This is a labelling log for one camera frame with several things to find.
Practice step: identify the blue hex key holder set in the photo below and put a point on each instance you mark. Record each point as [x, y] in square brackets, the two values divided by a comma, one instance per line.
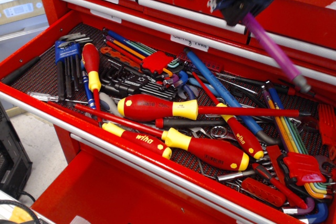
[68, 63]

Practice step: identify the black torx key set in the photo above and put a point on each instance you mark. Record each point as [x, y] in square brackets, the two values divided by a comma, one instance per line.
[122, 83]

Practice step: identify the silver ring wrench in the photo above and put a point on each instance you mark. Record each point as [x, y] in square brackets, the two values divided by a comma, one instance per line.
[222, 133]

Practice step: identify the black drawer liner mat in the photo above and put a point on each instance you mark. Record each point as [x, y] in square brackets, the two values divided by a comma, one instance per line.
[108, 181]

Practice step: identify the large blue Allen key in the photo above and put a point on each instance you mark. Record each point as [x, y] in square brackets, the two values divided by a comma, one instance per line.
[231, 101]

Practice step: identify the red bit holder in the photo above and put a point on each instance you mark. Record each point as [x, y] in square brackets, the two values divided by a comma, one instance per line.
[264, 192]

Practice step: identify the black device on floor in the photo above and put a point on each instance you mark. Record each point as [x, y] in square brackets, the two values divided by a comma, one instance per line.
[15, 164]

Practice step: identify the blue handled pliers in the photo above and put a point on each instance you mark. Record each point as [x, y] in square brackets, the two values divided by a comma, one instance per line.
[191, 88]

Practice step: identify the blue curved hex key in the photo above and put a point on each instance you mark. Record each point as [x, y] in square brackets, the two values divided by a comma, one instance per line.
[319, 217]

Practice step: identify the red yellow screwdriver left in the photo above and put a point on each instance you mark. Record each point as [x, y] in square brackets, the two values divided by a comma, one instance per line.
[91, 61]

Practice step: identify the red hex key holder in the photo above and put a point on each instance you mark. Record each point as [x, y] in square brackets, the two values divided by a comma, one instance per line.
[326, 115]

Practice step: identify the open red drawer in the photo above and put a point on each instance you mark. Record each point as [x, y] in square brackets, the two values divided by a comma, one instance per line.
[212, 202]

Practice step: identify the red holder rainbow hex keys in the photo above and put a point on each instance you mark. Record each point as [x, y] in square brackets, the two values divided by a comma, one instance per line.
[301, 171]

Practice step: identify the white cutting tools label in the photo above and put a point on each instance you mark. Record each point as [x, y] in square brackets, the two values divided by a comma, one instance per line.
[189, 43]

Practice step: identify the large red yellow screwdriver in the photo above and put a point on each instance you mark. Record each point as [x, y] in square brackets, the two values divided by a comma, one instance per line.
[144, 108]

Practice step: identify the large violet Allen key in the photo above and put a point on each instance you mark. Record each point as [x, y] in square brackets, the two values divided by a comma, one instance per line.
[276, 53]

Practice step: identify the black red handle screwdriver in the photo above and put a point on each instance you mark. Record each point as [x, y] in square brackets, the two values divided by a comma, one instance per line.
[185, 123]

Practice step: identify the small red black screwdriver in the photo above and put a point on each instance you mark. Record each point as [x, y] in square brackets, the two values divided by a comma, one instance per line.
[263, 172]

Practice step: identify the slim red yellow screwdriver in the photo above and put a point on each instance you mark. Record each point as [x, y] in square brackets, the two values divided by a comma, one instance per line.
[144, 140]

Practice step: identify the red yellow screwdriver lower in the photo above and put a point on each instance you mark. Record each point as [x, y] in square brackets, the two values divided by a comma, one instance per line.
[220, 154]

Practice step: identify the red tool cabinet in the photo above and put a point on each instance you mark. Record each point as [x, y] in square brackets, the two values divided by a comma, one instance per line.
[233, 49]

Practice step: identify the clear handle screwdriver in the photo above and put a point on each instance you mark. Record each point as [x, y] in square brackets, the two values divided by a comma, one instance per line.
[48, 97]

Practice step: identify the small red yellow screwdriver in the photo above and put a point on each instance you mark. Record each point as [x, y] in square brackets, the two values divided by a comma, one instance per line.
[245, 137]

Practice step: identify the blue precision screwdriver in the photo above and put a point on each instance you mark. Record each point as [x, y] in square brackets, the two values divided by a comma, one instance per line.
[88, 92]

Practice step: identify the red holder colored hex keys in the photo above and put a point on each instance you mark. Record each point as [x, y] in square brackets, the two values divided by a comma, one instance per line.
[156, 65]

